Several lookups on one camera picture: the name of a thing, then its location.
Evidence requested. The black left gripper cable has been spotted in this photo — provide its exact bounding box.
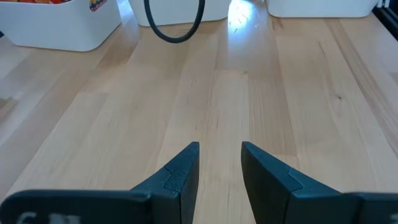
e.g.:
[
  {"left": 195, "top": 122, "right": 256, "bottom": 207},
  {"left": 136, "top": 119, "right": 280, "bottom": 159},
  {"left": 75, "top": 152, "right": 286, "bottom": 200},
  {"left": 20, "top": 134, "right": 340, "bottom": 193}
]
[{"left": 143, "top": 0, "right": 206, "bottom": 44}]

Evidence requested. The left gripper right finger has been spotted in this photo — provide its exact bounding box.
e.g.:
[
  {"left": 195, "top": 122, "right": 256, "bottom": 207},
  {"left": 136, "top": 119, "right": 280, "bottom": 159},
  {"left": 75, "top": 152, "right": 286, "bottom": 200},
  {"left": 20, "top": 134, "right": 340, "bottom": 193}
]
[{"left": 241, "top": 141, "right": 398, "bottom": 224}]

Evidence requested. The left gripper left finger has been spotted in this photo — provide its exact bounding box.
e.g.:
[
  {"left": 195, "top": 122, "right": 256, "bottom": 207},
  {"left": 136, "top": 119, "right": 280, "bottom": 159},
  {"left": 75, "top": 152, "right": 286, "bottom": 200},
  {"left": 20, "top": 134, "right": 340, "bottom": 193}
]
[{"left": 0, "top": 141, "right": 200, "bottom": 224}]

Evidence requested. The red Saucy Noods noodle pack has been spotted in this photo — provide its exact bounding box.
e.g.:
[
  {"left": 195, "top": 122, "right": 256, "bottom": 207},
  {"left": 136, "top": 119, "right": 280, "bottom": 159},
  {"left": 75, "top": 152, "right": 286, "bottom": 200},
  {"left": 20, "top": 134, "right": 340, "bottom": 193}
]
[{"left": 0, "top": 0, "right": 74, "bottom": 4}]

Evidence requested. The black aluminium table frame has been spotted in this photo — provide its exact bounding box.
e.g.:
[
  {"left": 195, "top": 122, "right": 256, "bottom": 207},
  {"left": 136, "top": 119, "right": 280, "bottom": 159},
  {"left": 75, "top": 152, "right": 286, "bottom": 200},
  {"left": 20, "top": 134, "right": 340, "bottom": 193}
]
[{"left": 371, "top": 4, "right": 398, "bottom": 43}]

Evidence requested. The white plastic bin with sticker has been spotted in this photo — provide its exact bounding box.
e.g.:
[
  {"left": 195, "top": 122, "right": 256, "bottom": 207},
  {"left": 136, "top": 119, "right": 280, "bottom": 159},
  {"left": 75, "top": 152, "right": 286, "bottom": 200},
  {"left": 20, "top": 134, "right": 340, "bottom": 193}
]
[{"left": 0, "top": 0, "right": 123, "bottom": 53}]

